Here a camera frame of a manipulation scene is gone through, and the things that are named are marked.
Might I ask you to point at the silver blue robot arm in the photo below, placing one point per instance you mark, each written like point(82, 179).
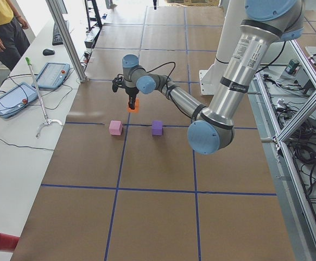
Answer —
point(261, 24)

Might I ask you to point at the silver reacher grabber tool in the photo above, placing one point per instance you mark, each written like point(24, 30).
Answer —
point(47, 121)

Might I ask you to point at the blue tape strip right lengthwise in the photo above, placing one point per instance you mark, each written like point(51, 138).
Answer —
point(193, 152)

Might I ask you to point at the blue tape strip lengthwise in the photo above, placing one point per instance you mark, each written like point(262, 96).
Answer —
point(193, 152)
point(120, 168)

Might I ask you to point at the black keyboard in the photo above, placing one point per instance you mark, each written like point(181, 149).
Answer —
point(56, 36)

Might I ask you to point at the black computer mouse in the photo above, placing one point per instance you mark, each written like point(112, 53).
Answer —
point(48, 52)

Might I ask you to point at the green power supply box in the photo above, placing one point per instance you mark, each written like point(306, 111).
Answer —
point(292, 65)

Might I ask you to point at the far teach pendant tablet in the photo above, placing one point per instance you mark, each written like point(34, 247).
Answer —
point(52, 75)

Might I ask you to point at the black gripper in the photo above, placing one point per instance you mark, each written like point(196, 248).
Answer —
point(131, 94)

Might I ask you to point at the aluminium frame post left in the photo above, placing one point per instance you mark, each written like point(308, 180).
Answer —
point(58, 18)

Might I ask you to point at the purple foam block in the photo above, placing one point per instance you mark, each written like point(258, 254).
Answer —
point(157, 128)

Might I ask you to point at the aluminium frame rail right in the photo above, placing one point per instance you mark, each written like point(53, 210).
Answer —
point(285, 110)

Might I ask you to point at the pink foam block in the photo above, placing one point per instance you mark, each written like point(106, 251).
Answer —
point(115, 127)

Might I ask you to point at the person in yellow shirt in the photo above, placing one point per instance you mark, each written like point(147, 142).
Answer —
point(13, 40)

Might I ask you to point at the near teach pendant tablet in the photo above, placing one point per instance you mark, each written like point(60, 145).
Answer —
point(16, 99)

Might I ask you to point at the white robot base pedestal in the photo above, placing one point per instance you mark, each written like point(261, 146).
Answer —
point(234, 15)

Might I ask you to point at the orange foam block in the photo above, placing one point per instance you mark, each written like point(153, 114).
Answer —
point(137, 107)

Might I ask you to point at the blue tape strip near crosswise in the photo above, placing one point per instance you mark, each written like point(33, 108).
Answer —
point(160, 190)

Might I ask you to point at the teach pendant tablet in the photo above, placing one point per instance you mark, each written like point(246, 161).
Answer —
point(52, 75)
point(16, 99)

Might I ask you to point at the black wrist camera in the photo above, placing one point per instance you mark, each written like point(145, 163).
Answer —
point(117, 83)

